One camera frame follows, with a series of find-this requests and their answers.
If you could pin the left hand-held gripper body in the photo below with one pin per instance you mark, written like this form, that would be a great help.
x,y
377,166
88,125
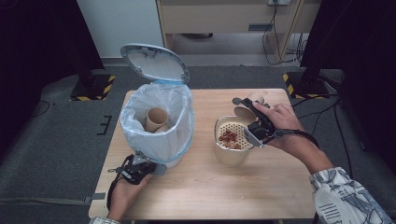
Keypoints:
x,y
135,169

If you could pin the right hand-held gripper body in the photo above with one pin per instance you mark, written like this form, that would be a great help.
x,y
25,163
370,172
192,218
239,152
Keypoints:
x,y
260,132

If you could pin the beige strainer container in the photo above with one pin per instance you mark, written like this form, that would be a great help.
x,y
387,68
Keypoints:
x,y
232,157

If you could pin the blue-grey pedal trash bin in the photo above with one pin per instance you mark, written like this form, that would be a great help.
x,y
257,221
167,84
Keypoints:
x,y
155,63

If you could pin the person's right hand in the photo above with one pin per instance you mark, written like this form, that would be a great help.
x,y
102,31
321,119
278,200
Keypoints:
x,y
288,130

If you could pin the person's left hand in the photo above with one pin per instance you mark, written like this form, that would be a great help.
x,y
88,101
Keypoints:
x,y
124,199

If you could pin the translucent plastic bin liner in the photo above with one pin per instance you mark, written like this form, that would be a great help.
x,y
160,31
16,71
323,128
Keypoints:
x,y
169,146

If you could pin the pile of red food scraps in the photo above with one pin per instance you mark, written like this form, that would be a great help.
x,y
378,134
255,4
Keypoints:
x,y
229,138

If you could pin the black striped stand base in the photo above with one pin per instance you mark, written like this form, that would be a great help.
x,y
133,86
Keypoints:
x,y
308,85
93,88

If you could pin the small crumb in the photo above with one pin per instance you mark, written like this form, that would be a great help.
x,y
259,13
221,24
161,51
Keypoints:
x,y
242,197

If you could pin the light wooden desk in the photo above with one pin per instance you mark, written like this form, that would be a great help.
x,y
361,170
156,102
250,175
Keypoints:
x,y
218,18

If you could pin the white power strip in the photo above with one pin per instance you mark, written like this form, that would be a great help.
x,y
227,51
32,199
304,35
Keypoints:
x,y
278,2

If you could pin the black curtain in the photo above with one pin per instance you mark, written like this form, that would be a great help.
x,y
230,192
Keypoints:
x,y
367,62
37,46

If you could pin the white cabinet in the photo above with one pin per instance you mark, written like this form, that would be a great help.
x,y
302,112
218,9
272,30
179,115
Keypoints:
x,y
121,25

